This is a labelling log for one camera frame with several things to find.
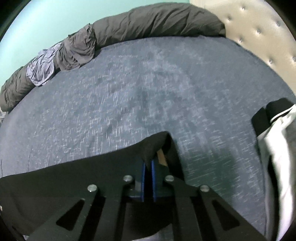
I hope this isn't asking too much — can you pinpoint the black fleece garment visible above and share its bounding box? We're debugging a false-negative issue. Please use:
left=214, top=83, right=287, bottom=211
left=1, top=132, right=184, bottom=240

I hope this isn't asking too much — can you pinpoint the rolled dark grey duvet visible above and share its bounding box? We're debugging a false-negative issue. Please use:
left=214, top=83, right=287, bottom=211
left=1, top=3, right=226, bottom=113

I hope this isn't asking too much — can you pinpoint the cream tufted headboard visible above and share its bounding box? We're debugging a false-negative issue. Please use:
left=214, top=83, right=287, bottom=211
left=190, top=1, right=295, bottom=90

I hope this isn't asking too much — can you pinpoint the folded white garment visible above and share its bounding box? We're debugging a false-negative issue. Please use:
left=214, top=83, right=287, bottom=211
left=257, top=105, right=295, bottom=240

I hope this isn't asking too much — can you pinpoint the blue heathered bed sheet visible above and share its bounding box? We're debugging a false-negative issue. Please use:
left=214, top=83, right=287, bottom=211
left=1, top=36, right=295, bottom=233

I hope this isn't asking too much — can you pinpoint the lavender crumpled cloth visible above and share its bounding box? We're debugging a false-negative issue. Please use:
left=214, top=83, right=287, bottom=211
left=26, top=42, right=62, bottom=86

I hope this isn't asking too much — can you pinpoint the folded dark grey bottom garment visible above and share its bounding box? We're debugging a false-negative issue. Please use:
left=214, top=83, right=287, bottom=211
left=251, top=98, right=294, bottom=137

